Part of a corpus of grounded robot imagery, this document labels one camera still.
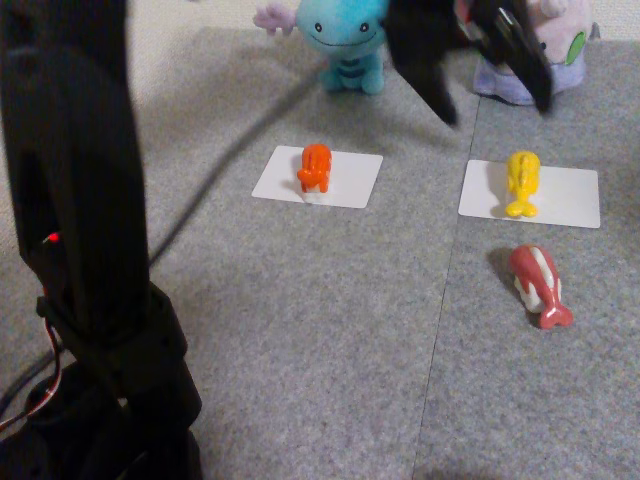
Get yellow egg sushi toy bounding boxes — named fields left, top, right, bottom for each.
left=492, top=149, right=543, bottom=220

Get orange shrimp sushi toy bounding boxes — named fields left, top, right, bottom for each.
left=295, top=143, right=334, bottom=204

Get purple Goomy plush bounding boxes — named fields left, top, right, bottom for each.
left=457, top=0, right=600, bottom=107

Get blue Wooper plush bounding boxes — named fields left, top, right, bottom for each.
left=252, top=0, right=396, bottom=96

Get red tuna sushi toy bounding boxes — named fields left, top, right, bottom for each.
left=507, top=243, right=574, bottom=331

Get white card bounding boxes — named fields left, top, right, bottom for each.
left=457, top=158, right=601, bottom=230
left=250, top=145, right=384, bottom=209

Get black camera cable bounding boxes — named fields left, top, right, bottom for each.
left=148, top=64, right=331, bottom=267

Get red white base wire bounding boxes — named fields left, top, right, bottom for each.
left=0, top=294, right=67, bottom=437

